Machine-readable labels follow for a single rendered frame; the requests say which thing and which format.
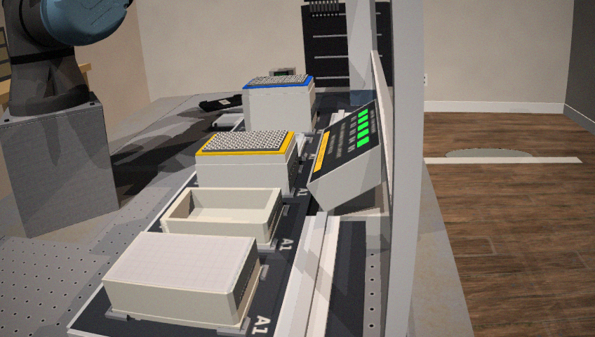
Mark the beige open rectangular reservoir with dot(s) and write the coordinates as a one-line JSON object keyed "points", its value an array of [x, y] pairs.
{"points": [[226, 211]]}

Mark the grey tip rack with blue rim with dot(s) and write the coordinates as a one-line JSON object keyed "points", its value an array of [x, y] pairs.
{"points": [[280, 103]]}

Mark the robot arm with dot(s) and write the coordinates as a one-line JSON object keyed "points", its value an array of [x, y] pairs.
{"points": [[41, 38]]}

